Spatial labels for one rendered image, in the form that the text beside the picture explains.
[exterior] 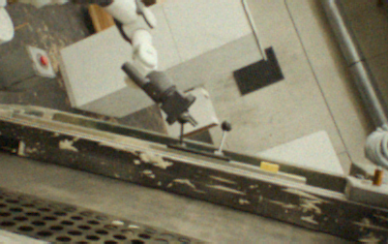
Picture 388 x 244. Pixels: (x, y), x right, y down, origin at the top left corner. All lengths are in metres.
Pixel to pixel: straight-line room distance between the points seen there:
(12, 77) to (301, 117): 7.87
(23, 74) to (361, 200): 1.27
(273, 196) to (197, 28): 2.77
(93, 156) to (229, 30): 2.63
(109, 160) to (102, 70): 2.84
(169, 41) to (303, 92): 6.00
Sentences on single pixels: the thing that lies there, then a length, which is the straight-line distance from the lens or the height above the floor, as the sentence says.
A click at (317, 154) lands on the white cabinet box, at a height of 1.88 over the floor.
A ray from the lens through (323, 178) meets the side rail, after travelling 1.45.
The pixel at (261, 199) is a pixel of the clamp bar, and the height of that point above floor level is 1.61.
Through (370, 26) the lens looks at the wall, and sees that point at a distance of 9.62.
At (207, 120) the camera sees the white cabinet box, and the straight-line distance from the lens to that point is 6.05.
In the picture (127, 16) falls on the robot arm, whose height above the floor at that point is 1.34.
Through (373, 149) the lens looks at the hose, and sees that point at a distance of 0.80.
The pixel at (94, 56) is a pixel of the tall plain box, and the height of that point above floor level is 0.36.
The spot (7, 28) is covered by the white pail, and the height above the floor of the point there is 0.35.
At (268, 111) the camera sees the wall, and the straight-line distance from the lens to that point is 9.18.
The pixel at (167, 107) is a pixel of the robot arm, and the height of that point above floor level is 1.39.
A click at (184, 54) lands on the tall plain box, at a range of 3.47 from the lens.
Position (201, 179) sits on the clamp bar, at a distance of 0.85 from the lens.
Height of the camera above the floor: 1.71
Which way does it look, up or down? 12 degrees down
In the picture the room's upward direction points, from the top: 69 degrees clockwise
